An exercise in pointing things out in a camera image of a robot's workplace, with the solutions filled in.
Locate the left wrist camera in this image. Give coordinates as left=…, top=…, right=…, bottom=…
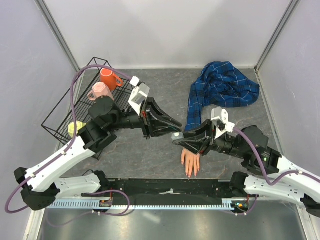
left=128, top=76, right=150, bottom=116

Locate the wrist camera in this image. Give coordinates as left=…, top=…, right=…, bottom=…
left=210, top=107, right=235, bottom=139
left=128, top=76, right=150, bottom=116

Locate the pink mug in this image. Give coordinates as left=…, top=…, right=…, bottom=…
left=87, top=82, right=114, bottom=101

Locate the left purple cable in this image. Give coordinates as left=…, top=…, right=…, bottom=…
left=5, top=64, right=140, bottom=215

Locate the aluminium corner post right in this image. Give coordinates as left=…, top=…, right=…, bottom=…
left=254, top=0, right=301, bottom=73

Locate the purple cable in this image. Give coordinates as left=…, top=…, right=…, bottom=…
left=232, top=127, right=320, bottom=187
left=5, top=64, right=140, bottom=215

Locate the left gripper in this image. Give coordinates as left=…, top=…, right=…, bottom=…
left=108, top=97, right=183, bottom=140

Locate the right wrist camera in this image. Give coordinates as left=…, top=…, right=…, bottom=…
left=210, top=107, right=235, bottom=139

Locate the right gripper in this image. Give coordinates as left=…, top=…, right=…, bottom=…
left=172, top=117, right=247, bottom=158

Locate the aluminium corner post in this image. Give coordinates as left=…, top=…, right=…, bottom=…
left=254, top=0, right=301, bottom=73
left=34, top=0, right=80, bottom=72

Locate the blue plaid shirt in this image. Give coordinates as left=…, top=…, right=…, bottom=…
left=184, top=61, right=260, bottom=131

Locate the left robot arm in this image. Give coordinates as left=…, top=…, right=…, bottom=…
left=14, top=96, right=182, bottom=211

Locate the mannequin hand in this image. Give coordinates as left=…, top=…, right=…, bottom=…
left=181, top=148, right=200, bottom=178

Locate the yellow mug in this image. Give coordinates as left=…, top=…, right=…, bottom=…
left=67, top=120, right=87, bottom=138

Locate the light blue cable duct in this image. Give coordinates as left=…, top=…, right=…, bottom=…
left=48, top=194, right=236, bottom=211

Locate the aluminium corner post left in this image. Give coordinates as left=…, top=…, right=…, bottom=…
left=34, top=0, right=80, bottom=72

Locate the black wire dish rack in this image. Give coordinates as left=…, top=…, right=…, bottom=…
left=41, top=67, right=133, bottom=147

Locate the orange mug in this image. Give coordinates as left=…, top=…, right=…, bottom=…
left=99, top=68, right=123, bottom=91

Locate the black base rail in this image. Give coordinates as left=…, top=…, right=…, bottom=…
left=59, top=170, right=261, bottom=207

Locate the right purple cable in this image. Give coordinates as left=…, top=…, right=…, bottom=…
left=232, top=127, right=320, bottom=187

